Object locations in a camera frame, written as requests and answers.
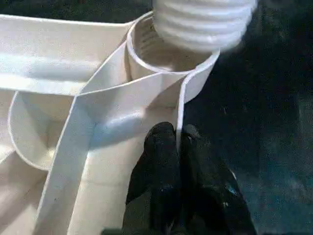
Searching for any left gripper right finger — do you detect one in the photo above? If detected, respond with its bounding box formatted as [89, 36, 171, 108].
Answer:
[179, 124, 258, 235]

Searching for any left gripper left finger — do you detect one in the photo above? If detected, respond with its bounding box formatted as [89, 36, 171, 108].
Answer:
[121, 121, 182, 235]

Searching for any white plastic table top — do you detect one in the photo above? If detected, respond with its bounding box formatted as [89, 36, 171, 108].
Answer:
[0, 11, 221, 235]

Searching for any white plastic table leg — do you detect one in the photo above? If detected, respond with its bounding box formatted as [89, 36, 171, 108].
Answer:
[153, 0, 258, 53]

